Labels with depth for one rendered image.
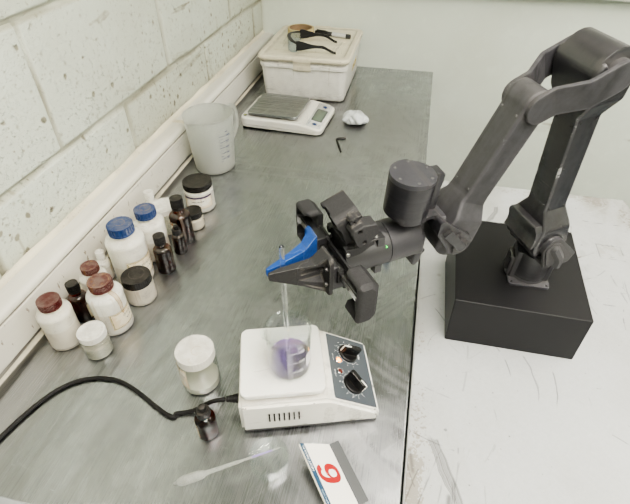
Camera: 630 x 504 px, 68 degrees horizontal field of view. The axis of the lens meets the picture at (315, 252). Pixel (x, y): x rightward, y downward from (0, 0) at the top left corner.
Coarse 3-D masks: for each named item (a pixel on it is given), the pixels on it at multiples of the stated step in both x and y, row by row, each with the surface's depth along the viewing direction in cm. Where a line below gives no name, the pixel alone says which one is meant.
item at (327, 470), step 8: (312, 448) 64; (320, 448) 65; (312, 456) 63; (320, 456) 64; (328, 456) 65; (320, 464) 62; (328, 464) 64; (320, 472) 61; (328, 472) 62; (336, 472) 63; (328, 480) 61; (336, 480) 62; (328, 488) 60; (336, 488) 61; (344, 488) 62; (328, 496) 59; (336, 496) 60; (344, 496) 60
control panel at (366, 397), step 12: (336, 336) 75; (336, 348) 73; (336, 360) 71; (360, 360) 74; (336, 372) 70; (348, 372) 71; (360, 372) 72; (336, 384) 68; (336, 396) 66; (348, 396) 67; (360, 396) 69; (372, 396) 70
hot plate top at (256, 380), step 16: (256, 336) 71; (240, 352) 69; (256, 352) 69; (320, 352) 69; (240, 368) 67; (256, 368) 67; (320, 368) 67; (240, 384) 65; (256, 384) 65; (272, 384) 65; (288, 384) 65; (304, 384) 65; (320, 384) 65
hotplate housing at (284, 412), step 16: (320, 336) 74; (368, 368) 75; (240, 400) 66; (256, 400) 65; (272, 400) 65; (288, 400) 65; (304, 400) 65; (320, 400) 66; (336, 400) 66; (240, 416) 66; (256, 416) 66; (272, 416) 66; (288, 416) 67; (304, 416) 67; (320, 416) 67; (336, 416) 68; (352, 416) 68; (368, 416) 69
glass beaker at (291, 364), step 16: (272, 320) 64; (288, 320) 66; (304, 320) 64; (272, 336) 66; (304, 336) 66; (272, 352) 62; (288, 352) 61; (304, 352) 62; (272, 368) 65; (288, 368) 63; (304, 368) 64
